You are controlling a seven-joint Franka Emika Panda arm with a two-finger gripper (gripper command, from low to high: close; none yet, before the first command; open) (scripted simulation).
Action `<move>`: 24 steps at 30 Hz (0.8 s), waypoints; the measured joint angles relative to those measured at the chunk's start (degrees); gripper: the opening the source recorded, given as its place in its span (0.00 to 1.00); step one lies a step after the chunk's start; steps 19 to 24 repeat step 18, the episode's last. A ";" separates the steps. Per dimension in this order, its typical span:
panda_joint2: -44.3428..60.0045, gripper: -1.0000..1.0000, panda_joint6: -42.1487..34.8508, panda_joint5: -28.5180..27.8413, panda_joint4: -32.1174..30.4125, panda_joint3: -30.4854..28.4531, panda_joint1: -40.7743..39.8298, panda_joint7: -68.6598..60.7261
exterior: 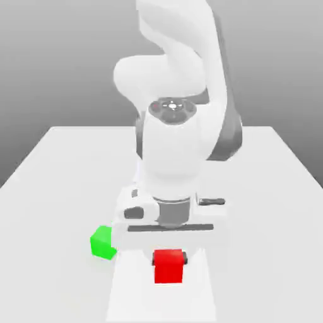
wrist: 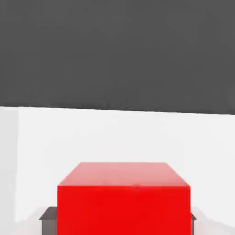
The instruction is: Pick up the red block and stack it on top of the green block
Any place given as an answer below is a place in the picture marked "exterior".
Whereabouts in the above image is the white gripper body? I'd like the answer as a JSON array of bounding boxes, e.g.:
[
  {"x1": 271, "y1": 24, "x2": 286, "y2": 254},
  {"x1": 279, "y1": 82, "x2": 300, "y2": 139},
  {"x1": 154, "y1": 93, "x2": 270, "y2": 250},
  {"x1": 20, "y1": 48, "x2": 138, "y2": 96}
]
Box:
[{"x1": 112, "y1": 214, "x2": 227, "y2": 253}]

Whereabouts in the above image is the small red cube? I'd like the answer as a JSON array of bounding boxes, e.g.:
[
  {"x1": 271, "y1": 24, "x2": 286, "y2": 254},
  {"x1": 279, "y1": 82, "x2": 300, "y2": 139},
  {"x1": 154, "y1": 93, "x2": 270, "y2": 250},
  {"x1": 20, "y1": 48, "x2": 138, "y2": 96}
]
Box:
[{"x1": 153, "y1": 249, "x2": 184, "y2": 284}]

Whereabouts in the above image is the small green cube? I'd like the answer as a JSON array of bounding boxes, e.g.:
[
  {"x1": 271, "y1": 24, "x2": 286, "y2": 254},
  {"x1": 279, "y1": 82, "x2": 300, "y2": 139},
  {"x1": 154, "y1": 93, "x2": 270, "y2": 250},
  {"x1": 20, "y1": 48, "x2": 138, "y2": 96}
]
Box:
[{"x1": 90, "y1": 225, "x2": 118, "y2": 261}]

